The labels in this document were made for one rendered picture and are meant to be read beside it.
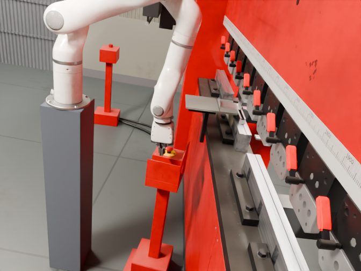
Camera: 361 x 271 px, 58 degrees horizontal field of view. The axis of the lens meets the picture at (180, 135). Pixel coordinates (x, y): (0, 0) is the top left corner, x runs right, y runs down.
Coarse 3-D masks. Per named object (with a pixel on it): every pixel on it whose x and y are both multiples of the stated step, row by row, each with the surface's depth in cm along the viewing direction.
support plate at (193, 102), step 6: (186, 96) 174; (192, 96) 175; (198, 96) 177; (186, 102) 166; (192, 102) 168; (198, 102) 169; (204, 102) 170; (210, 102) 171; (216, 102) 173; (186, 108) 161; (192, 108) 161; (198, 108) 162; (204, 108) 163; (210, 108) 164; (216, 108) 165; (222, 108) 166; (228, 114) 163; (234, 114) 163
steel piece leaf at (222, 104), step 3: (219, 99) 170; (219, 102) 169; (222, 102) 173; (225, 102) 174; (228, 102) 175; (219, 105) 168; (222, 105) 169; (225, 105) 170; (228, 105) 170; (231, 105) 171; (234, 105) 172; (237, 105) 172; (228, 108) 167; (231, 108) 168; (234, 108) 168; (237, 108) 169
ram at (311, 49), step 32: (256, 0) 145; (288, 0) 104; (320, 0) 81; (352, 0) 66; (256, 32) 138; (288, 32) 100; (320, 32) 79; (352, 32) 65; (256, 64) 132; (288, 64) 97; (320, 64) 77; (352, 64) 64; (320, 96) 75; (352, 96) 62; (352, 128) 61; (352, 192) 58
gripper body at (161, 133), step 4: (156, 124) 144; (160, 124) 142; (164, 124) 142; (168, 124) 142; (172, 124) 144; (152, 128) 145; (156, 128) 144; (160, 128) 144; (164, 128) 143; (168, 128) 143; (172, 128) 145; (152, 132) 146; (156, 132) 145; (160, 132) 145; (164, 132) 144; (168, 132) 144; (172, 132) 145; (152, 136) 147; (156, 136) 146; (160, 136) 146; (164, 136) 145; (168, 136) 145; (172, 136) 146; (152, 140) 148; (156, 140) 147; (160, 140) 147; (164, 140) 146; (168, 140) 146
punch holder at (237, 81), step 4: (240, 48) 165; (240, 52) 164; (240, 56) 162; (244, 56) 154; (240, 60) 161; (244, 60) 154; (244, 64) 155; (236, 80) 163; (240, 80) 159; (236, 84) 162
